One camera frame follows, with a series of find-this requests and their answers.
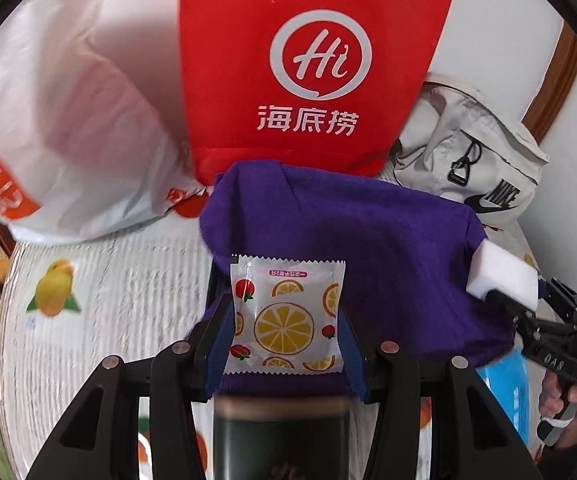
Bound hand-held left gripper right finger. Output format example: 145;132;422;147
336;305;544;480

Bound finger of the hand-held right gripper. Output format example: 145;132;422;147
485;287;538;335
539;276;577;323

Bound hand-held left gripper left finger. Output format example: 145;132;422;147
26;292;235;480

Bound white sponge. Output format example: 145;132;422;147
466;241;540;312

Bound fruit-print white packet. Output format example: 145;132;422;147
223;254;347;376

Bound person's right hand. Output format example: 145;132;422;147
537;370;577;432

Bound blue tissue pack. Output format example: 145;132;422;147
476;350;532;448

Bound printed bedsheet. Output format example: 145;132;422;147
0;180;559;480

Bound purple cloth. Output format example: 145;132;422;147
183;160;519;401

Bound grey waist bag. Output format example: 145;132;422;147
379;74;552;233

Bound wooden headboard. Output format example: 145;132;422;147
521;20;577;146

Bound white plastic bag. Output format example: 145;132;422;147
0;0;214;246

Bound red paper bag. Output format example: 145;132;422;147
177;0;455;177

